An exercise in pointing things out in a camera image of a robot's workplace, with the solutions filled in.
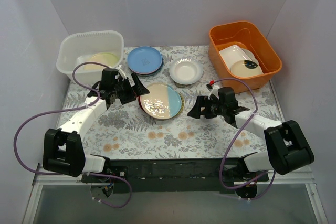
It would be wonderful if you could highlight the cream and blue plate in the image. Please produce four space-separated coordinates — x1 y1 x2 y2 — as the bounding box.
140 83 178 119

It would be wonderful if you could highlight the cream floral plate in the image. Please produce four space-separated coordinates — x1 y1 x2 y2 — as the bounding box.
83 52 119 70

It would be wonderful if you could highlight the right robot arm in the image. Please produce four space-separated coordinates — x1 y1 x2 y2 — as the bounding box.
187 87 314 181

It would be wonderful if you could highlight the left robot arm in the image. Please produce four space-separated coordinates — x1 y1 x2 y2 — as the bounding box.
43 68 149 182

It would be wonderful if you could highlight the white plastic bin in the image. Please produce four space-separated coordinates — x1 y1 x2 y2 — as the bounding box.
56 30 124 84

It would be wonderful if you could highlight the orange plastic bin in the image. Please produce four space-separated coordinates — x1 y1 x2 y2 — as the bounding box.
208 21 282 93

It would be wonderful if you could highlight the red scalloped plate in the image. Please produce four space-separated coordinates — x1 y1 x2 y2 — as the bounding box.
138 97 144 111

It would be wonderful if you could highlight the woven bamboo tray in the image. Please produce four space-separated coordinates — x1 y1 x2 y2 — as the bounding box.
156 93 184 120

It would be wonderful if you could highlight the floral table mat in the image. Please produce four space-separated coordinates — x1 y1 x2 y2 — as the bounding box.
51 45 291 161

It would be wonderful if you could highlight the blue round plate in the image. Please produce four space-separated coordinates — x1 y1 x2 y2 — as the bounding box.
127 46 163 72

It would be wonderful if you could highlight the pink plate under blue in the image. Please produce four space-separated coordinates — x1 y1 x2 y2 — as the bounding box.
129 64 163 76

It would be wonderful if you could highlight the white scalloped bowl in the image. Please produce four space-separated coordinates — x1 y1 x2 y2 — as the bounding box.
169 57 203 85

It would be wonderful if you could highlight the cream plate with black mark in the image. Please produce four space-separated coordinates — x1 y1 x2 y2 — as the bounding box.
230 60 263 78

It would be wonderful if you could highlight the white rectangular dish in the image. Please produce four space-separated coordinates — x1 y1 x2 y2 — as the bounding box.
219 45 255 69

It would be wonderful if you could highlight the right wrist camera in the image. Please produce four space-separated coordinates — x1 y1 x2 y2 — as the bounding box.
206 81 220 98

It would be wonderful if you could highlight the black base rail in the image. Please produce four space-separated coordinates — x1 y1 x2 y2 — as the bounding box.
78 157 276 193

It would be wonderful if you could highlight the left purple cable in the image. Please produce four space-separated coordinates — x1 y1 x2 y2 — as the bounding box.
13 61 132 208

